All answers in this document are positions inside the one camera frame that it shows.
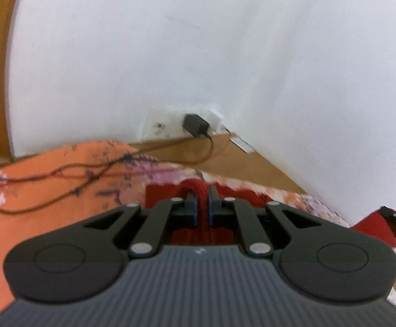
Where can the small white card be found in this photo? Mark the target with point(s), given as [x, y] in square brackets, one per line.
[244, 146]

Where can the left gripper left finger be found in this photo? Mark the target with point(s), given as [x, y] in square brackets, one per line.
[80, 261]

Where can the black power adapter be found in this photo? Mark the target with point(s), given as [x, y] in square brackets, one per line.
[195, 125]

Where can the white wall socket strip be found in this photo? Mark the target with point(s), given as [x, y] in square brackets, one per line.
[167, 123]

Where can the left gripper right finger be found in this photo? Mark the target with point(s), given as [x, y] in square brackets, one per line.
[318, 258]

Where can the red knit cardigan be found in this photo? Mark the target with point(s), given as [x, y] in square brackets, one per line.
[374, 224]

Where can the floral orange bedsheet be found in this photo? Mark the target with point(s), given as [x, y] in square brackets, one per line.
[182, 285]

